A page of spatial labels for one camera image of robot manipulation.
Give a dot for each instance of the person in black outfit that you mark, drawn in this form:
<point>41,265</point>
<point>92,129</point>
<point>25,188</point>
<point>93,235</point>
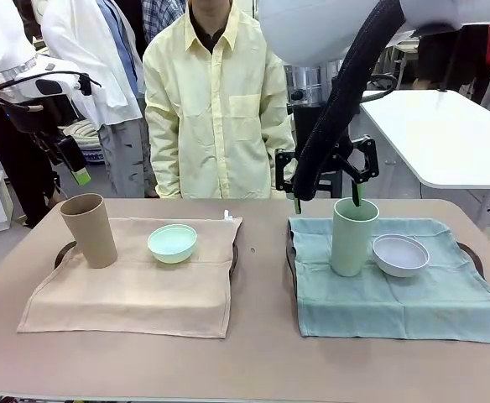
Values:
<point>459,54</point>

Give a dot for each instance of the person in white coat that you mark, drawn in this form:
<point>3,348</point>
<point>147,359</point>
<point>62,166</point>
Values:
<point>85,50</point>

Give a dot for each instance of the mint green bowl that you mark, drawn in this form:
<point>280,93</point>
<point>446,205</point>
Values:
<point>171,254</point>

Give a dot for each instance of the green tall cup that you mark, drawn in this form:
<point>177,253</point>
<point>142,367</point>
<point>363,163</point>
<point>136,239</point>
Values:
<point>350,247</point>

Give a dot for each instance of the person in plaid shirt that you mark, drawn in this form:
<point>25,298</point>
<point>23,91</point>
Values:
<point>157,12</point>

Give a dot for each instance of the white blue round pouf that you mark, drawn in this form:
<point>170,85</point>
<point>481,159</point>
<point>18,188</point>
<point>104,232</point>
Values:
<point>96,147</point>

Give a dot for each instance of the brown tall cup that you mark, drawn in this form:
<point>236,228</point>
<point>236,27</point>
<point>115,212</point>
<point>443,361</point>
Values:
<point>94,239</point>

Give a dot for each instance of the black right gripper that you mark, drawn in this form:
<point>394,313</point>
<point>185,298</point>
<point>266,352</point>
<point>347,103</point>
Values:
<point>308,124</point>

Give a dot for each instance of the white background table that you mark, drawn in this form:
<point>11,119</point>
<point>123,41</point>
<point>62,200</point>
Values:
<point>438,126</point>

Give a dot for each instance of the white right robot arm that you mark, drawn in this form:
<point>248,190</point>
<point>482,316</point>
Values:
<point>312,29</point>

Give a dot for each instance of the blue cloth mat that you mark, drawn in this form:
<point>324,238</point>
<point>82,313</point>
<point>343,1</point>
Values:
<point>375,310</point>

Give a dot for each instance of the person's right forearm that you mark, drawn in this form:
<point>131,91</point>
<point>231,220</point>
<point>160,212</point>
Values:
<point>163,172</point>

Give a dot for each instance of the person in dark clothes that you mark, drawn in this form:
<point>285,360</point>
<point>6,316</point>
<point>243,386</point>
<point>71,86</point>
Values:
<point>18,168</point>

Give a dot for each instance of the pale lavender bowl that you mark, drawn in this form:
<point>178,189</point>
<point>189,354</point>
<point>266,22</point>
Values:
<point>400,268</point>

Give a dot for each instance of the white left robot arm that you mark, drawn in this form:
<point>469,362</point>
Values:
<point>1,42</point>

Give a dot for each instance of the beige cloth mat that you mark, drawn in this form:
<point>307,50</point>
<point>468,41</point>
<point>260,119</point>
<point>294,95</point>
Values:
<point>123,302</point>

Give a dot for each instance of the person in yellow shirt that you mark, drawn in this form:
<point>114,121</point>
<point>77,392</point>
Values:
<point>211,105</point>

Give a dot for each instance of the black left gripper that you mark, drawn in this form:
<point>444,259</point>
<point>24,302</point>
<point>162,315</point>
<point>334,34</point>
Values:
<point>43,117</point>

